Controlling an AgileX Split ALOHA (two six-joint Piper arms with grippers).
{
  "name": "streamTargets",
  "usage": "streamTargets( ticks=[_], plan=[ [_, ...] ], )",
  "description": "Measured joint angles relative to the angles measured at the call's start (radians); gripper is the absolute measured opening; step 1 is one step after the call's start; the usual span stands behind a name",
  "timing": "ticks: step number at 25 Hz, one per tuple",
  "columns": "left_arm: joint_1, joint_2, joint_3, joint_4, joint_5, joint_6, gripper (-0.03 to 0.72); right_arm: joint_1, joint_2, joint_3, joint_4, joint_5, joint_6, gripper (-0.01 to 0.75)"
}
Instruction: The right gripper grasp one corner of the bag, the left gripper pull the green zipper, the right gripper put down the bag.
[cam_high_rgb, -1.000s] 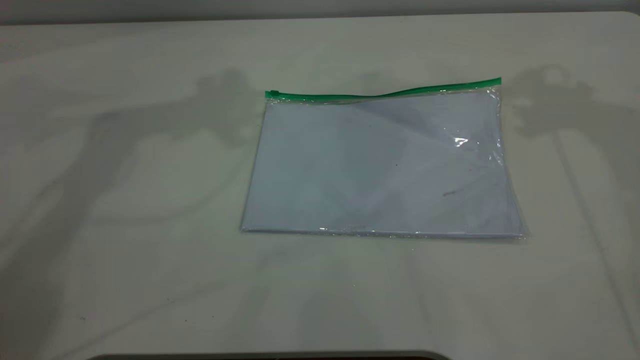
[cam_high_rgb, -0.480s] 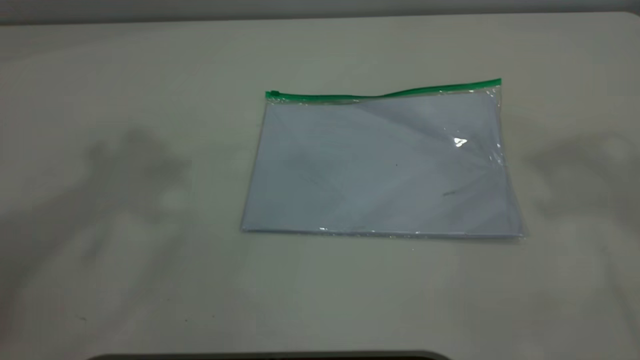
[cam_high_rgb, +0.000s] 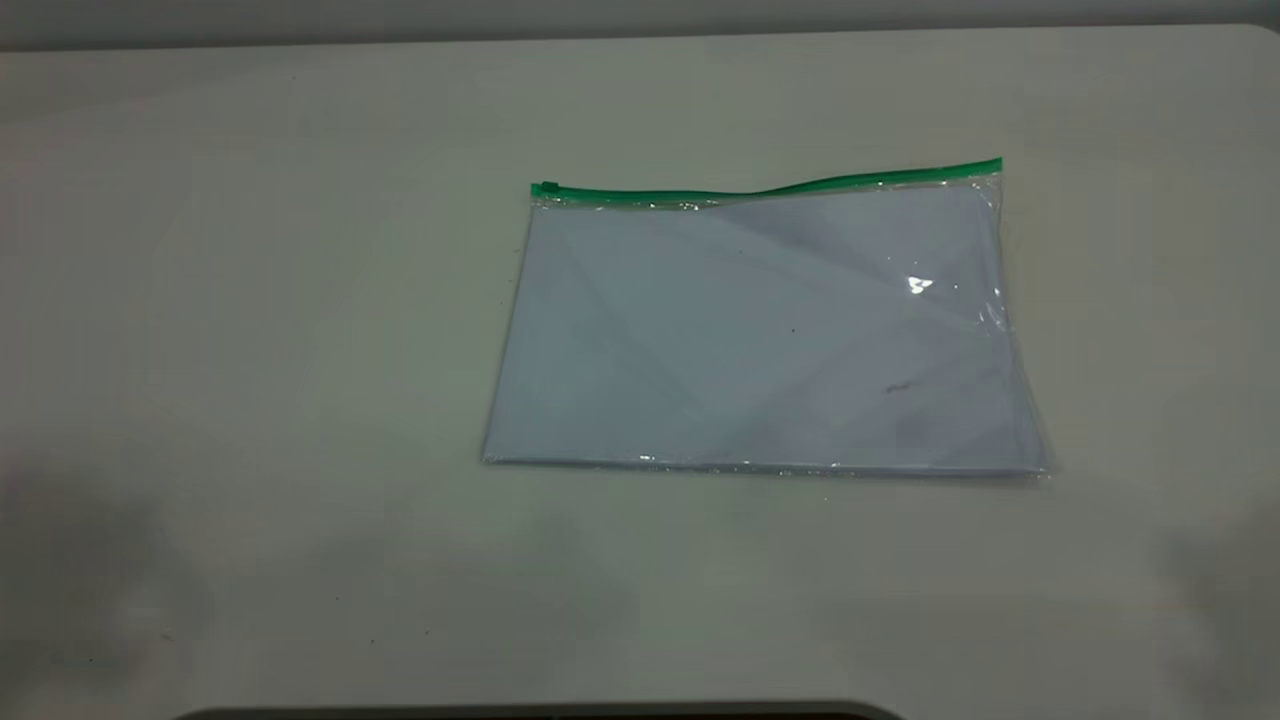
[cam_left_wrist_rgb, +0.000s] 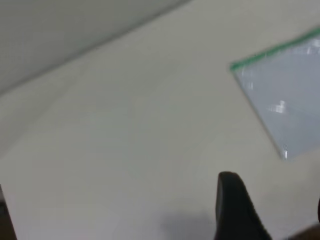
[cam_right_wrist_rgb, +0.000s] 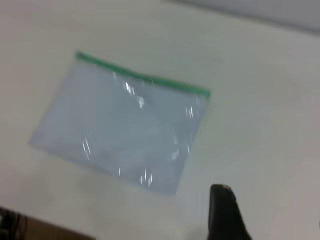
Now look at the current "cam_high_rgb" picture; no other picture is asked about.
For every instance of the clear zip bag green zipper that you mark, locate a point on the clear zip bag green zipper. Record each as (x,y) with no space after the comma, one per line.
(760,330)

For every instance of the green zipper slider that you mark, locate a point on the green zipper slider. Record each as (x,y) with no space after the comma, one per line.
(545,188)

